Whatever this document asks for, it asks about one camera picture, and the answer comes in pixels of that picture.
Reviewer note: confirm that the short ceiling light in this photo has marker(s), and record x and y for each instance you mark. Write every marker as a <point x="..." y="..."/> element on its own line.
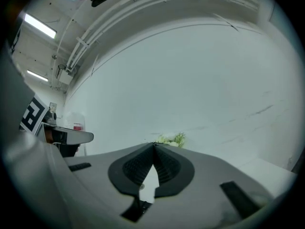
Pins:
<point x="37" y="75"/>

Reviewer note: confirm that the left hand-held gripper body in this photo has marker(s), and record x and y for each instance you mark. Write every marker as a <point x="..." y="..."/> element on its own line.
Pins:
<point x="31" y="113"/>

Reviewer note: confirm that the long ceiling light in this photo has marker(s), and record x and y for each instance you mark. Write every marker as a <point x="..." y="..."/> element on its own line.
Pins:
<point x="40" y="25"/>

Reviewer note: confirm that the grey keyboard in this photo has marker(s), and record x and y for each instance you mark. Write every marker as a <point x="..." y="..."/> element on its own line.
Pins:
<point x="207" y="173"/>

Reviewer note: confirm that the white junction box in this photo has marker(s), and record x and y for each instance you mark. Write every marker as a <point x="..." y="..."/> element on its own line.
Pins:
<point x="64" y="76"/>

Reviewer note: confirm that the white ceiling pipes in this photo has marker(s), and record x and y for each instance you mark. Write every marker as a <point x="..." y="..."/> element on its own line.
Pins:
<point x="152" y="0"/>

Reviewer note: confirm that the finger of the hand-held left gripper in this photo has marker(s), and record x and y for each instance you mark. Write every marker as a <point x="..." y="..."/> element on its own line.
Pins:
<point x="79" y="137"/>

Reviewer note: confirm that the red label clear container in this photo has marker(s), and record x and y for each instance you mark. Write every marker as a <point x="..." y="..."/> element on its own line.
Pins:
<point x="77" y="126"/>

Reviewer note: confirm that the white flower bouquet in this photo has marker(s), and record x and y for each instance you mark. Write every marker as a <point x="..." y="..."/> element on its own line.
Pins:
<point x="172" y="139"/>

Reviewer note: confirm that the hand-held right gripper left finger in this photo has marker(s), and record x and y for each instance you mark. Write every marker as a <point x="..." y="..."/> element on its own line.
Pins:
<point x="129" y="173"/>

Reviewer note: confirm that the paper wall notice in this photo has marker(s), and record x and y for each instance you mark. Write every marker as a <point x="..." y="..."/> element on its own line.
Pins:
<point x="53" y="106"/>

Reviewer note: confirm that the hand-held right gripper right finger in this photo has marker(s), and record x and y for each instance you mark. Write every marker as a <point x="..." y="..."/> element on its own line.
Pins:
<point x="175" y="173"/>

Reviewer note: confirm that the white desk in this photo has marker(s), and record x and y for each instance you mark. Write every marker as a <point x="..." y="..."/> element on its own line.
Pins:
<point x="269" y="175"/>

